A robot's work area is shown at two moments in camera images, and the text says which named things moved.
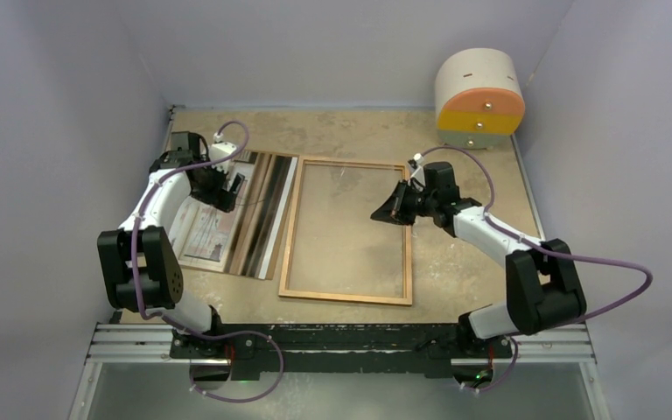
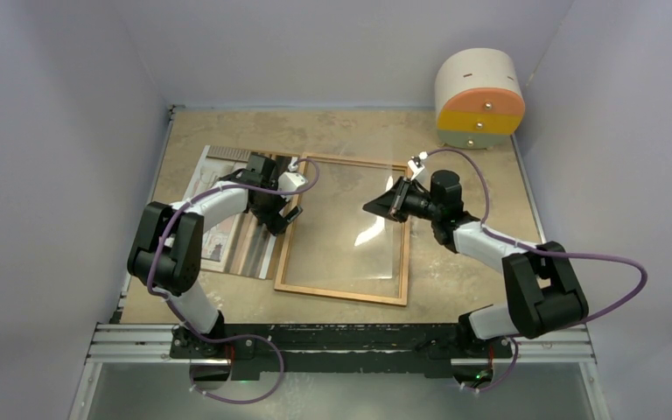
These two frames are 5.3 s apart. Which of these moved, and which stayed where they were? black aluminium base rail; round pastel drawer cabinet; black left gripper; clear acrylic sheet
Moved: black left gripper
Stayed: black aluminium base rail; clear acrylic sheet; round pastel drawer cabinet
